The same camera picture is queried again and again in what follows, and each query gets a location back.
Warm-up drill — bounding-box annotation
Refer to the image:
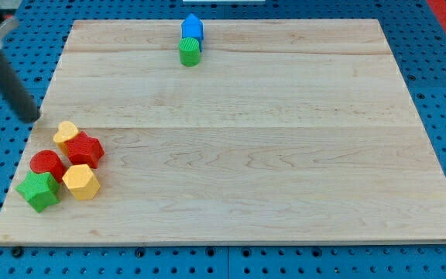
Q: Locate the red cylinder block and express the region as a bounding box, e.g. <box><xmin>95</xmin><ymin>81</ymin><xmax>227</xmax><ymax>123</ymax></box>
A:
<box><xmin>29</xmin><ymin>150</ymin><xmax>66</xmax><ymax>183</ymax></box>

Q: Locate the yellow hexagon block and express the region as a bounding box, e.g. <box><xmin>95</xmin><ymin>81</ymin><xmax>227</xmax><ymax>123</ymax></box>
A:
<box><xmin>63</xmin><ymin>164</ymin><xmax>101</xmax><ymax>201</ymax></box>

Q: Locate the red star block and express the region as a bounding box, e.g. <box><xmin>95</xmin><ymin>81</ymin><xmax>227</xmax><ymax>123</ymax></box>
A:
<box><xmin>65</xmin><ymin>132</ymin><xmax>105</xmax><ymax>169</ymax></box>

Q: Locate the yellow heart block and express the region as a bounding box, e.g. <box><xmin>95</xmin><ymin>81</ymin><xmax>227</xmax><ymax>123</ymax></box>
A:
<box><xmin>53</xmin><ymin>121</ymin><xmax>79</xmax><ymax>156</ymax></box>

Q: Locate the green star block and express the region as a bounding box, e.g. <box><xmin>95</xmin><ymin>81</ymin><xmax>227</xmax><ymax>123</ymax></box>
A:
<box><xmin>16</xmin><ymin>170</ymin><xmax>60</xmax><ymax>212</ymax></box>

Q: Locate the green cylinder block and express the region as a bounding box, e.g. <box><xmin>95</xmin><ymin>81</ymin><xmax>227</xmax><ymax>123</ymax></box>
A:
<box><xmin>178</xmin><ymin>37</ymin><xmax>201</xmax><ymax>67</ymax></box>

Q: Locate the blue cube block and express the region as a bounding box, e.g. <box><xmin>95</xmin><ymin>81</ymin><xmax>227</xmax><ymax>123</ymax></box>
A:
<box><xmin>181</xmin><ymin>13</ymin><xmax>204</xmax><ymax>52</ymax></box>

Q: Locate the wooden board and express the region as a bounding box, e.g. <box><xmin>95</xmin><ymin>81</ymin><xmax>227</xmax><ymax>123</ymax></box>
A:
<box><xmin>0</xmin><ymin>19</ymin><xmax>446</xmax><ymax>246</ymax></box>

